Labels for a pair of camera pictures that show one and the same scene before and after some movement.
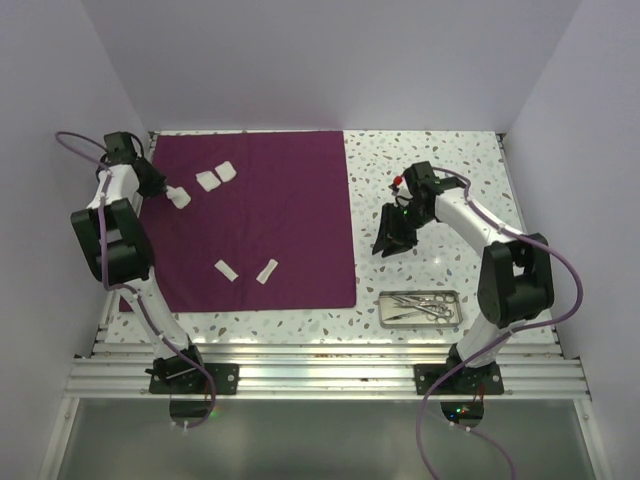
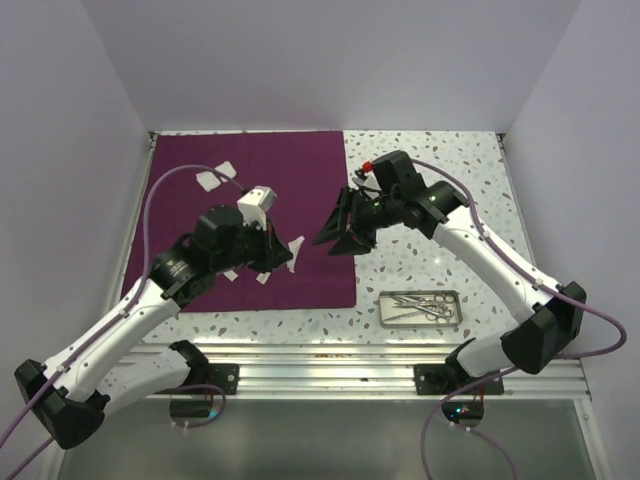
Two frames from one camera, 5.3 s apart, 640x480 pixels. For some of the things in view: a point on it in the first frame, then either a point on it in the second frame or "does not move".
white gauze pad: (226, 171) does not move
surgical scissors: (449, 298) does not move
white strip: (224, 268) does not move
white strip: (261, 278) does not move
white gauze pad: (178, 195) -> (294, 246)
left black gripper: (157, 187) -> (272, 254)
